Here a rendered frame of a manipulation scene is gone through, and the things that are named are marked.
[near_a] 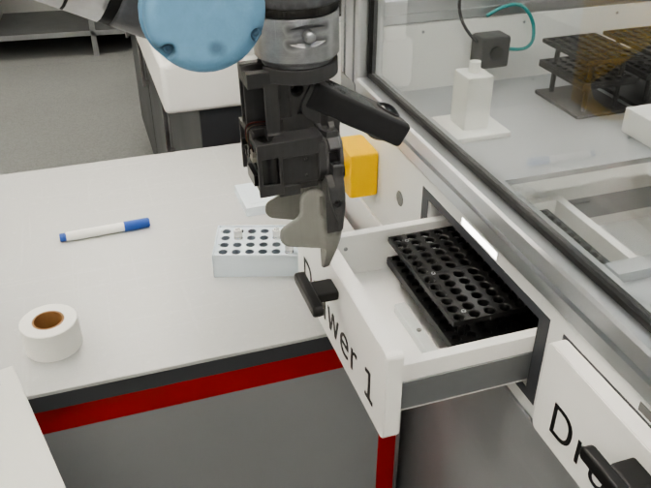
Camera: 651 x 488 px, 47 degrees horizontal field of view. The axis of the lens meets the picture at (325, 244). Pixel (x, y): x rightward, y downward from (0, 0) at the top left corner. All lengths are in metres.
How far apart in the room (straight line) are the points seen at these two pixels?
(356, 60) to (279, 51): 0.51
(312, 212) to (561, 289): 0.24
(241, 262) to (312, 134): 0.43
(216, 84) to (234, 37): 1.07
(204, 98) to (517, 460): 0.96
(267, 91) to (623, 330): 0.36
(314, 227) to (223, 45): 0.29
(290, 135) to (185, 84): 0.86
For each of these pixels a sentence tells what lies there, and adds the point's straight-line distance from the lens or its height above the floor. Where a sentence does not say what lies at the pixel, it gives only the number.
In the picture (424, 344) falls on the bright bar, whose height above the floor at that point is 0.85.
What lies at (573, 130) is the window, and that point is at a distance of 0.71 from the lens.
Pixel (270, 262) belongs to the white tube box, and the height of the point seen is 0.78.
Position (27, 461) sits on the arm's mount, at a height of 0.84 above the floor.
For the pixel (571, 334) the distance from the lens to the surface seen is 0.73.
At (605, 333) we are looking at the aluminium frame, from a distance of 0.68.
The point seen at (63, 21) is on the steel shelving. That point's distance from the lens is 4.82.
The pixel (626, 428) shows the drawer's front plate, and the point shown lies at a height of 0.93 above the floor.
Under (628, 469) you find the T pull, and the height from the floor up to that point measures 0.91.
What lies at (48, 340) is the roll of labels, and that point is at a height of 0.80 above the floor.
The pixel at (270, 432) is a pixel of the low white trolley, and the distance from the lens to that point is 1.08.
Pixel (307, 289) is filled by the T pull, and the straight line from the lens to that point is 0.79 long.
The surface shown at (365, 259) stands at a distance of 0.95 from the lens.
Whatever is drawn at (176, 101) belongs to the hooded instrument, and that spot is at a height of 0.83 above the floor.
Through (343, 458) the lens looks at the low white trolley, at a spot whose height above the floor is 0.50.
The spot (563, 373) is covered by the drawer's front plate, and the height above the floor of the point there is 0.91.
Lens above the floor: 1.37
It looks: 32 degrees down
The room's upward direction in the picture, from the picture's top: straight up
